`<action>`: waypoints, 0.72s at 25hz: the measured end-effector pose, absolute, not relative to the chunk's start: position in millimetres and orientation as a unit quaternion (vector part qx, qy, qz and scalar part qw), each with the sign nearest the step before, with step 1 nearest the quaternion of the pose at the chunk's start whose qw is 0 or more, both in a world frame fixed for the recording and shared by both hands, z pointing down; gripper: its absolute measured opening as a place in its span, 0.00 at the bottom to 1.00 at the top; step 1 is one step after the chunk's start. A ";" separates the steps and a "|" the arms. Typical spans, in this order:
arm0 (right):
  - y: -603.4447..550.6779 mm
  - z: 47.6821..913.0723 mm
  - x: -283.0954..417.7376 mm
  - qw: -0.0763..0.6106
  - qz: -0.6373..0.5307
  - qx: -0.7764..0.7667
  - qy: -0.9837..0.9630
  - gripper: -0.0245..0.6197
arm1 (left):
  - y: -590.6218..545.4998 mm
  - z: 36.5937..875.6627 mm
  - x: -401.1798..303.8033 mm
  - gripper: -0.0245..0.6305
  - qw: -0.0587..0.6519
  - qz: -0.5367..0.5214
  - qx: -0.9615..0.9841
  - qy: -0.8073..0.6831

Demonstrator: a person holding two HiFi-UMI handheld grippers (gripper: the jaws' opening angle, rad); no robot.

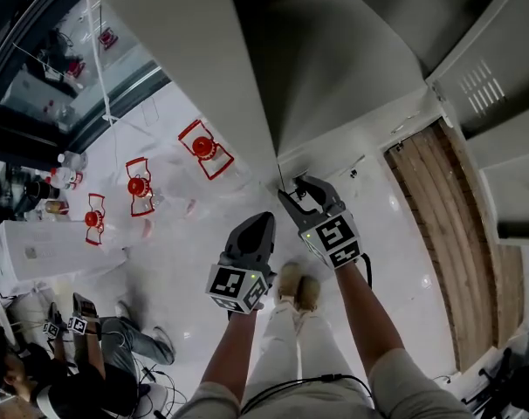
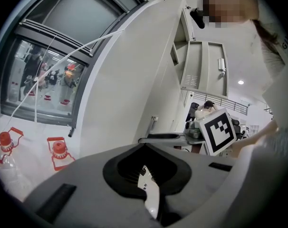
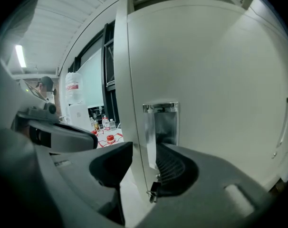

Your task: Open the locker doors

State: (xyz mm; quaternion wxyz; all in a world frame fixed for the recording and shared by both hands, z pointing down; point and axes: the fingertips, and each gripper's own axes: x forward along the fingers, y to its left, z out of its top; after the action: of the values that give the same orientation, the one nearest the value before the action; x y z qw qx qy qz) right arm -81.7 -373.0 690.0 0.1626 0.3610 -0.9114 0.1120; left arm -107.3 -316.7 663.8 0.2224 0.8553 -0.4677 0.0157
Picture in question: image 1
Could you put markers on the black round container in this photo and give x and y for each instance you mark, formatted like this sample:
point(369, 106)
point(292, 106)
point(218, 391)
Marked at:
point(39, 189)

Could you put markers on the person's left forearm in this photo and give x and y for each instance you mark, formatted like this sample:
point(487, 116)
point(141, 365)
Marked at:
point(231, 356)

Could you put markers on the person's grey t-shirt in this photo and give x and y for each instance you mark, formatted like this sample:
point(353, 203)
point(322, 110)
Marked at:
point(413, 391)

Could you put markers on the white long carton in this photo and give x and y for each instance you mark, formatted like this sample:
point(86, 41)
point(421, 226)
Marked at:
point(63, 251)

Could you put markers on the wooden slat platform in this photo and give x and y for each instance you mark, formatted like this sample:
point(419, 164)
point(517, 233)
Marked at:
point(456, 234)

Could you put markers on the person's white trousers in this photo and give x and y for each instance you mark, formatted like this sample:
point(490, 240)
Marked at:
point(282, 347)

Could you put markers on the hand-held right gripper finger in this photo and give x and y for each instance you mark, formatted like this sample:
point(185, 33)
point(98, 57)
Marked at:
point(330, 194)
point(296, 212)

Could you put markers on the person's right forearm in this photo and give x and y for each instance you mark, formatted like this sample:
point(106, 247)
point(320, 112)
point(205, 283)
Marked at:
point(365, 317)

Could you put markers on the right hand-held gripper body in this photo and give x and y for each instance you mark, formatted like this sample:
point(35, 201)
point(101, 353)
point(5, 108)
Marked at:
point(334, 238)

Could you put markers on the small clear bottle white cap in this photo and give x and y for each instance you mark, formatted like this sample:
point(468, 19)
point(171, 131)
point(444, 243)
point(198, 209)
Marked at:
point(72, 160)

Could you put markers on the clear water jug red cap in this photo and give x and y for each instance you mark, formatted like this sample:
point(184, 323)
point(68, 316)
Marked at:
point(138, 186)
point(203, 146)
point(93, 219)

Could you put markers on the person's right tan shoe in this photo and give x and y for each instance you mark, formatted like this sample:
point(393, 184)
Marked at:
point(309, 293)

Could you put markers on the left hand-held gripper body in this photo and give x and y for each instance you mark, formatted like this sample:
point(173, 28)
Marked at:
point(234, 286)

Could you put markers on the small amber bottle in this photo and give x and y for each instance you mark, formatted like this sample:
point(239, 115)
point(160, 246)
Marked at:
point(57, 208)

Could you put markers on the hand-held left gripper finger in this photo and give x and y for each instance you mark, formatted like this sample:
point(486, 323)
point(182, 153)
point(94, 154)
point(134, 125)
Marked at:
point(271, 247)
point(235, 236)

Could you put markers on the small white bottle red label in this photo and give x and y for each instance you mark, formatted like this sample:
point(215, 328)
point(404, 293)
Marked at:
point(66, 178)

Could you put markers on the white metal locker cabinet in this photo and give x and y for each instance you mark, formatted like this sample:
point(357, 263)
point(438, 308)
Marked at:
point(334, 81)

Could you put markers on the black office chair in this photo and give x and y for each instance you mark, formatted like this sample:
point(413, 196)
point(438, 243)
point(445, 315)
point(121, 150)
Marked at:
point(509, 386)

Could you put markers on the large white stepped block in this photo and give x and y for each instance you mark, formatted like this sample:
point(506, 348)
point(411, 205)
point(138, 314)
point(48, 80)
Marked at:
point(522, 199)

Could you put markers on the black framed glass window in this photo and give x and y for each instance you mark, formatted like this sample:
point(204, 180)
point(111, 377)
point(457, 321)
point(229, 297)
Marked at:
point(11, 24)

